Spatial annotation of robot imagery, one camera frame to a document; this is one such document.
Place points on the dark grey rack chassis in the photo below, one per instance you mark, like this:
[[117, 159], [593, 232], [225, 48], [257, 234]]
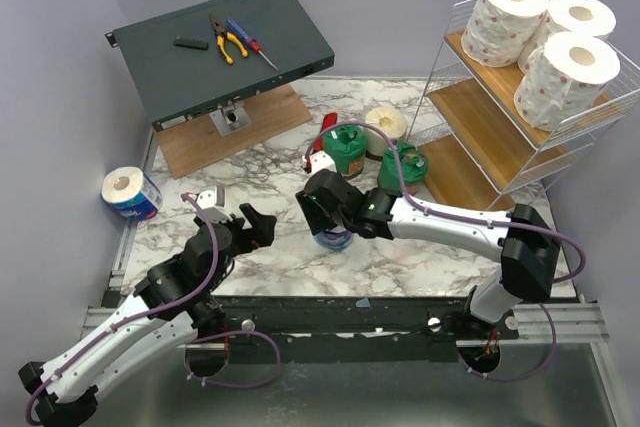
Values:
[[209, 56]]

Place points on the floral roll back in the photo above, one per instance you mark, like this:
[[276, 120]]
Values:
[[567, 76]]

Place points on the floral roll front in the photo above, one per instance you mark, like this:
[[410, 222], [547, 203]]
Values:
[[589, 17]]

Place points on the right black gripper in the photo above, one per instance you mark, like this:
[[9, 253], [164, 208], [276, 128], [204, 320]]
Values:
[[314, 214]]

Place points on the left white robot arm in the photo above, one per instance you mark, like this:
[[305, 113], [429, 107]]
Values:
[[171, 306]]

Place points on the top wooden shelf board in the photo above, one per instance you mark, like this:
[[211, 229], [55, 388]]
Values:
[[500, 85]]

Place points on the blue red screwdriver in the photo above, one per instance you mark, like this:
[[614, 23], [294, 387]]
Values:
[[247, 40]]

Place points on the wooden board under chassis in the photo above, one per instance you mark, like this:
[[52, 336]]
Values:
[[207, 139]]

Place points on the middle wooden shelf board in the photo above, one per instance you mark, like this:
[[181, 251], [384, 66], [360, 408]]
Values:
[[494, 142]]

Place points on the black bit holder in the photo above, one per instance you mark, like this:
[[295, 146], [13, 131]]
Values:
[[190, 43]]

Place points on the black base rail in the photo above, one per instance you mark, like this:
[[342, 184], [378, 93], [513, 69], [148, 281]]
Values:
[[259, 330]]

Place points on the floral roll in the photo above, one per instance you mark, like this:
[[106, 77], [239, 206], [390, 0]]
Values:
[[498, 30], [567, 76], [589, 17]]

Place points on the bottom wooden shelf board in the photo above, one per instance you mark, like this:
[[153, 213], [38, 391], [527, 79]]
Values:
[[454, 179]]

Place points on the white wire shelf rack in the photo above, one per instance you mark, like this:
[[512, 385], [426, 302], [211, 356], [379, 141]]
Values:
[[447, 70]]

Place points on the yellow handled pliers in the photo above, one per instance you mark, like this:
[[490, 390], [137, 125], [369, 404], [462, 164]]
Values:
[[223, 36]]

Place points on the wooden shelf board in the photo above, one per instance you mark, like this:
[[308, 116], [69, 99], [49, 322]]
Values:
[[454, 179], [494, 142], [500, 85]]

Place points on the cream wrapped roll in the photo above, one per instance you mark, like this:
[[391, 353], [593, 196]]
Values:
[[391, 121]]

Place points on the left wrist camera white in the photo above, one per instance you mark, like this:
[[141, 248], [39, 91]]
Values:
[[212, 203]]

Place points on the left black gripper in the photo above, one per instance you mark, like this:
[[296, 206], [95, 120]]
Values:
[[259, 235]]

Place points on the red utility knife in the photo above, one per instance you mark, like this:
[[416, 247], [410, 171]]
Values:
[[329, 120]]

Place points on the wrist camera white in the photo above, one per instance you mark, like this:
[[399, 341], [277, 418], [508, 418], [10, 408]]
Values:
[[212, 203], [318, 161]]

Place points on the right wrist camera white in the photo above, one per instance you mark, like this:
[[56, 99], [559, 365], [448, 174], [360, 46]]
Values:
[[318, 161]]

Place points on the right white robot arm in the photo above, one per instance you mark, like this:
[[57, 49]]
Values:
[[519, 240]]

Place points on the blue Tempo tissue roll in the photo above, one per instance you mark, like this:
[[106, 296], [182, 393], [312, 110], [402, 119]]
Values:
[[337, 239]]

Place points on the green roll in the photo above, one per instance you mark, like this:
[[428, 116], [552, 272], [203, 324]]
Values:
[[346, 146], [414, 167]]

